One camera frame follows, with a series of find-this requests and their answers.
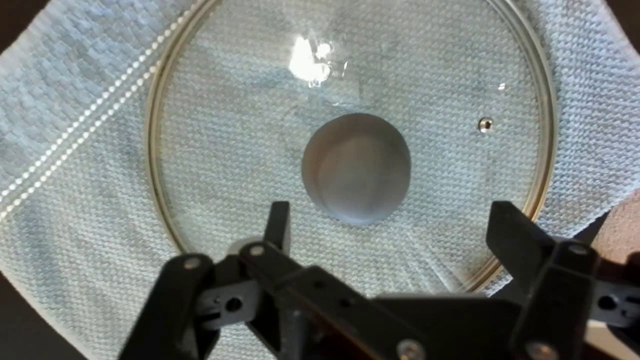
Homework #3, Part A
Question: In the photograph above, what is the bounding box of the light blue towel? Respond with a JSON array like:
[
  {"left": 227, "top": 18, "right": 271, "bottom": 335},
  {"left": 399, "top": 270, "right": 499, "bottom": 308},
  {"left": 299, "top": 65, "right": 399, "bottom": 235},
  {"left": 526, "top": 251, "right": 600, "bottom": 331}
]
[{"left": 0, "top": 0, "right": 640, "bottom": 360}]

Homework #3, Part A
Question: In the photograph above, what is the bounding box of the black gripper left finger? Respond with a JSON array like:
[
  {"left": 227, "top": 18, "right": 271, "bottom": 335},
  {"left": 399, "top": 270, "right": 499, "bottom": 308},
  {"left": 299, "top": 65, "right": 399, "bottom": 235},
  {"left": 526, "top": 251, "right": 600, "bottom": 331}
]
[{"left": 117, "top": 200, "right": 429, "bottom": 360}]

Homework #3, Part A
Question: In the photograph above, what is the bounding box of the glass lid with steel rim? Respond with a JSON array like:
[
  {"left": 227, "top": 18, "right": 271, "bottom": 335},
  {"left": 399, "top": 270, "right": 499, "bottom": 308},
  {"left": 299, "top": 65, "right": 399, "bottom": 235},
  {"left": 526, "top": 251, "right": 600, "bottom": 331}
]
[{"left": 144, "top": 0, "right": 560, "bottom": 297}]

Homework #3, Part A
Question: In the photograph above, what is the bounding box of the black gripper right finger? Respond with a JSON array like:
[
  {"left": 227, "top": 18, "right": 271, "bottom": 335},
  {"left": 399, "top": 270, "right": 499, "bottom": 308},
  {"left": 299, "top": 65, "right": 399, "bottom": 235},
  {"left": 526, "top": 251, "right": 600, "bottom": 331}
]
[{"left": 484, "top": 200, "right": 640, "bottom": 360}]

